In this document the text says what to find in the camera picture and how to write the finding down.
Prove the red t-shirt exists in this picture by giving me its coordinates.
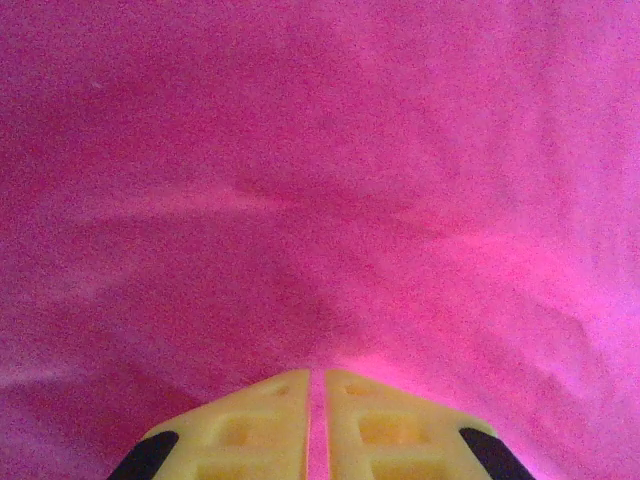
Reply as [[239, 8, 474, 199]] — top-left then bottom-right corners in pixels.
[[0, 0, 640, 480]]

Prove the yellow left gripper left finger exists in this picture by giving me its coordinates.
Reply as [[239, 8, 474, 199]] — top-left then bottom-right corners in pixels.
[[106, 368, 313, 480]]

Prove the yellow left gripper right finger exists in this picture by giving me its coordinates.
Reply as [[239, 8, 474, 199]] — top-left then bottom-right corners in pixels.
[[324, 368, 532, 480]]

